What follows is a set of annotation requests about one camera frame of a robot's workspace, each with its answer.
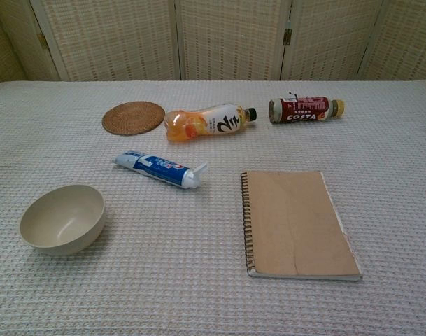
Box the blue white toothpaste tube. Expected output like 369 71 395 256
113 150 209 190

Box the orange juice bottle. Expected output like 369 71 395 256
163 103 258 143

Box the round woven rattan coaster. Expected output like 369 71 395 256
101 101 166 136

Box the kraft spiral notebook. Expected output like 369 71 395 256
239 170 364 282

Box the red Costa coffee bottle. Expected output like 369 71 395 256
268 92 346 124

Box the white woven tablecloth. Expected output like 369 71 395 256
0 79 426 336

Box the woven folding screen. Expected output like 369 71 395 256
0 0 426 87

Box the beige bowl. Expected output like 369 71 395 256
19 184 106 256

